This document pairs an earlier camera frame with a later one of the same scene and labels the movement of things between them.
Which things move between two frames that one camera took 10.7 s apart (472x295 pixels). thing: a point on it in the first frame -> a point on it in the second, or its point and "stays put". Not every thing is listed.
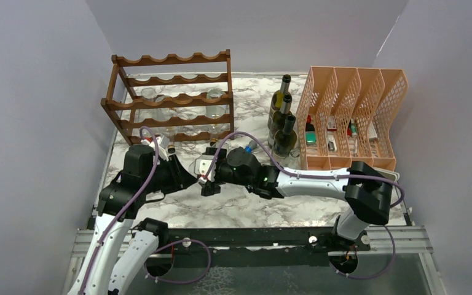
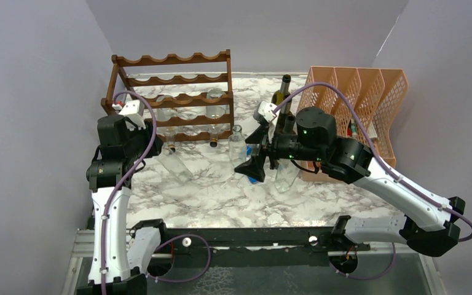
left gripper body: x=169 y=176 -> x=146 y=133
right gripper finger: x=209 y=188 -> x=253 y=167
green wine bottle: x=278 y=98 stays put
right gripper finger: x=209 y=151 -> x=257 y=136
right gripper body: x=224 y=173 -> x=284 y=146
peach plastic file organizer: x=346 y=115 stays put
